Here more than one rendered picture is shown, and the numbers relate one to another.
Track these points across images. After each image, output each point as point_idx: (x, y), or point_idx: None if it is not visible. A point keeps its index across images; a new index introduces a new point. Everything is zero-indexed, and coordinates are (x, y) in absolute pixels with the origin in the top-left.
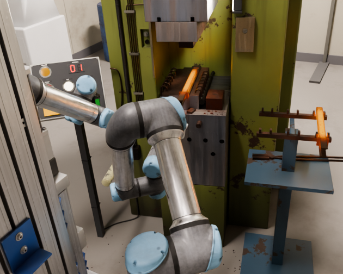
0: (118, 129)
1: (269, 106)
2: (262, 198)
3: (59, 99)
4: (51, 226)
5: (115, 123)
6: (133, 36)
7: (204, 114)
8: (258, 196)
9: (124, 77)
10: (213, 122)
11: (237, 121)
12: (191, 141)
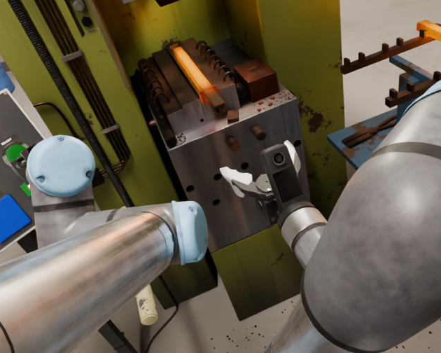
0: None
1: (330, 57)
2: (339, 193)
3: (73, 302)
4: None
5: (418, 281)
6: (56, 17)
7: (261, 111)
8: (332, 193)
9: (72, 111)
10: (278, 117)
11: None
12: (249, 167)
